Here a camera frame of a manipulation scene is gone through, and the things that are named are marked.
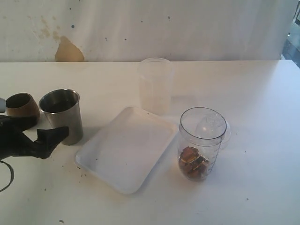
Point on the brown wooden cup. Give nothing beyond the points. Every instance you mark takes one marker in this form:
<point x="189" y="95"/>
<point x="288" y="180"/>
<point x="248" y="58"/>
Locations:
<point x="23" y="105"/>

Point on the white plastic tray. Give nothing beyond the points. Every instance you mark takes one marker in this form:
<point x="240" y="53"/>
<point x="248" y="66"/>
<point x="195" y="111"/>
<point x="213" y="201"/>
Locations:
<point x="123" y="153"/>

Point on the clear plastic measuring cup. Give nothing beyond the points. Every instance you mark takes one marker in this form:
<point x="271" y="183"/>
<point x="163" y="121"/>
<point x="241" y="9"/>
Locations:
<point x="208" y="147"/>

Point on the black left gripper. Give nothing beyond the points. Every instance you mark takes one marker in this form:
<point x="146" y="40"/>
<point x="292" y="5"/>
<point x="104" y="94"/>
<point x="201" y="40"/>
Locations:
<point x="14" y="143"/>

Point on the stainless steel cup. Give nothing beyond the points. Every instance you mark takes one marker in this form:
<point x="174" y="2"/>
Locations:
<point x="61" y="108"/>

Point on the brown cereal contents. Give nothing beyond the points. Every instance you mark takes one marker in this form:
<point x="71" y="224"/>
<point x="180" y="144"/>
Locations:
<point x="192" y="164"/>

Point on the translucent plastic container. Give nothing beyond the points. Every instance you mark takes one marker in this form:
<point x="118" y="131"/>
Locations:
<point x="155" y="84"/>

